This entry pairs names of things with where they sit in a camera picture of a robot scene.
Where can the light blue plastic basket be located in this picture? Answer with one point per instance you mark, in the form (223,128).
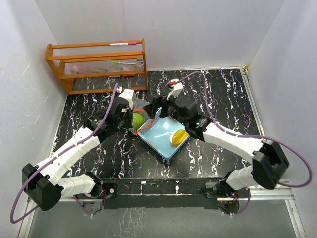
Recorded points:
(159,133)

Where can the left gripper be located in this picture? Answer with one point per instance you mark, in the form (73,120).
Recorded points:
(128,125)

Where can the aluminium frame rail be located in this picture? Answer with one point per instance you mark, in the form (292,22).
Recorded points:
(266,214)

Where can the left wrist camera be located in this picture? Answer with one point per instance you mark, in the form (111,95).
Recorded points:
(127,94)

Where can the white pink pen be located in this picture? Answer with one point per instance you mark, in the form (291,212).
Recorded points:
(123,44)

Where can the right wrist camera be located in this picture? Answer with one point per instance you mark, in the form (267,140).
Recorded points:
(176,88)

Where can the yellow star fruit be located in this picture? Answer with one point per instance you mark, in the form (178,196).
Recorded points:
(179,137)

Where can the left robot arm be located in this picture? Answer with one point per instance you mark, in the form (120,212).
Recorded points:
(45,183)

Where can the green yellow pen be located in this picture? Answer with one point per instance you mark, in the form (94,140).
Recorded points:
(125,63)

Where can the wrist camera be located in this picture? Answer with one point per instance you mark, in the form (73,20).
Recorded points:
(176,88)
(127,94)

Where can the green cabbage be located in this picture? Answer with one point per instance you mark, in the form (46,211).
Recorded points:
(138,120)

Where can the clear zip top bag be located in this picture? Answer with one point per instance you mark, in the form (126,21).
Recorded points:
(138,107)

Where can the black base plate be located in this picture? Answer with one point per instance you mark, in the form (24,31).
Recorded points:
(160,192)

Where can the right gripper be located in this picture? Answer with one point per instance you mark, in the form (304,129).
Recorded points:
(158,102)

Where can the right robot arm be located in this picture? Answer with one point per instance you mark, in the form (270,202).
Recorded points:
(268,162)

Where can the wooden shelf rack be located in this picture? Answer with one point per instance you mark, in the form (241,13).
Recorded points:
(71,62)

